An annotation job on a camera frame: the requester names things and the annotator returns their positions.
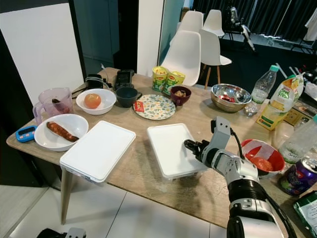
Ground white lidded storage container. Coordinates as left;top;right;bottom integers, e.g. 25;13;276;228
59;120;137;183
147;123;210;180

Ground floral patterned plate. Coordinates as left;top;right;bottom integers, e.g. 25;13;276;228
133;94;177;120

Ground red patterned bowl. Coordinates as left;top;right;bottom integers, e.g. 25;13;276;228
241;139;286;175

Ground stainless steel bowl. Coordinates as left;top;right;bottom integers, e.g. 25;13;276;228
211;83;252;113

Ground light wooden dining table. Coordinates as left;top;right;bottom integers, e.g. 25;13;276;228
6;66;317;238

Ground red food pieces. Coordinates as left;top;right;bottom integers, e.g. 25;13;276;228
220;94;237;103

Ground red tomato piece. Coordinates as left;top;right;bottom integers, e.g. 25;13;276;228
252;156;275;173

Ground dark teal bowl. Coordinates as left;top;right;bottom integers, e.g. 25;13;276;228
115;86;142;108

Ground clear green-capped water bottle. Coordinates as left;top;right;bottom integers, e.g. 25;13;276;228
244;64;279;117

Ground yellow cooking oil pouch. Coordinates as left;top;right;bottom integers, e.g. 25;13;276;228
257;74;304;131

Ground white plastic chair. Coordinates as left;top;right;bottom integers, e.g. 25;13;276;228
177;10;205;34
203;9;224;38
159;31;202;75
198;29;232;90

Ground black charger device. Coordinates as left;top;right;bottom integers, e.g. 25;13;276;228
115;69;135;90

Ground white ceramic bowl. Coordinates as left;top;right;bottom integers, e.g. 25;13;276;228
34;114;89;152
76;89;117;116

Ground clear teal-capped plastic bottle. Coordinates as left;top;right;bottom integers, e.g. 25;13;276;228
279;115;317;164

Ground purple drink can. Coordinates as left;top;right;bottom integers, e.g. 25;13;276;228
277;158;317;196

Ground blue digital timer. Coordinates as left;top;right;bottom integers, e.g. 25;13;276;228
15;125;38;143

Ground orange red tomato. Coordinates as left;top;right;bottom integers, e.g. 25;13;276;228
84;93;102;109

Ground green snack packet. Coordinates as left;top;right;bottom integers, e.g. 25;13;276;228
293;191;317;238

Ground pink transparent measuring jug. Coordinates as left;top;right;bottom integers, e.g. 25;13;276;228
33;88;73;124

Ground grilled brown sausage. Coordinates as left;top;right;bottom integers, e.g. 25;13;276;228
46;121;80;143

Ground black floor mat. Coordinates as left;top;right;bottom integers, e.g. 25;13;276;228
37;229;67;238

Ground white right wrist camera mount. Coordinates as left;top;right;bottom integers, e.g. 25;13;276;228
209;117;232;154

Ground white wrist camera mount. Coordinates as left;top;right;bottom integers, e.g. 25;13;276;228
209;117;232;154
64;228;86;238

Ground black device with cables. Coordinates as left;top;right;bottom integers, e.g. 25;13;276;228
72;74;105;97

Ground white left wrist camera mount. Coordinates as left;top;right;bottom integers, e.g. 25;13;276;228
64;228;86;238

